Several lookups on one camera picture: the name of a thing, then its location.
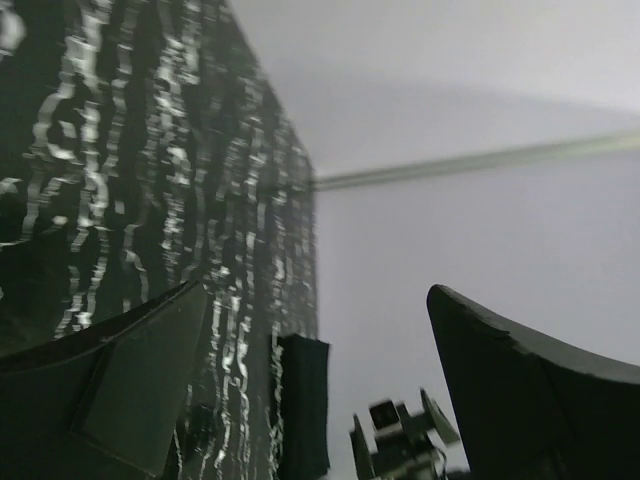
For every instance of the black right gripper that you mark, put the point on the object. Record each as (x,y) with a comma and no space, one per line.
(403,447)

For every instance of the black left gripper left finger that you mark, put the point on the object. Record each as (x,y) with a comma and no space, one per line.
(102,403)

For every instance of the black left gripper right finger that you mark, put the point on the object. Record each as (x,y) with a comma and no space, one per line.
(529,406)

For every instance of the black folded t shirt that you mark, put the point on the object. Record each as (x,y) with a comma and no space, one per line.
(304,408)

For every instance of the black marble pattern mat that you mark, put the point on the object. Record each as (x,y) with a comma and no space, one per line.
(143,146)

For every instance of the aluminium frame post right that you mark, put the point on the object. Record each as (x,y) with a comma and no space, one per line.
(613,143)

